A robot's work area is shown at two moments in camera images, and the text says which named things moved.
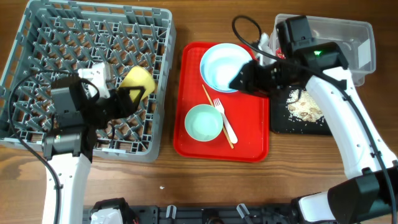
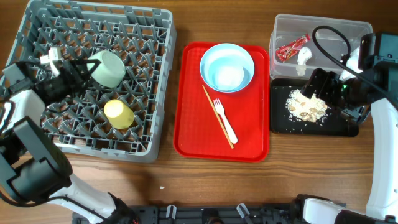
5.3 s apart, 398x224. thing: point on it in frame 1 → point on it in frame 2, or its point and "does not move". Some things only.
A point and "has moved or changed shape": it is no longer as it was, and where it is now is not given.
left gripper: (118, 96) → (78, 81)
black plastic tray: (280, 124) does not move
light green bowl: (204, 122) → (110, 72)
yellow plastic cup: (138, 76) has moved or changed shape
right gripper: (250, 79) → (354, 114)
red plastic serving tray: (247, 114) does not move
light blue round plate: (221, 64) does not move
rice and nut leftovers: (304, 107) does not move
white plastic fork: (221, 109) does not move
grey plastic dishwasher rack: (67, 36) does not move
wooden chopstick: (226, 135) does not move
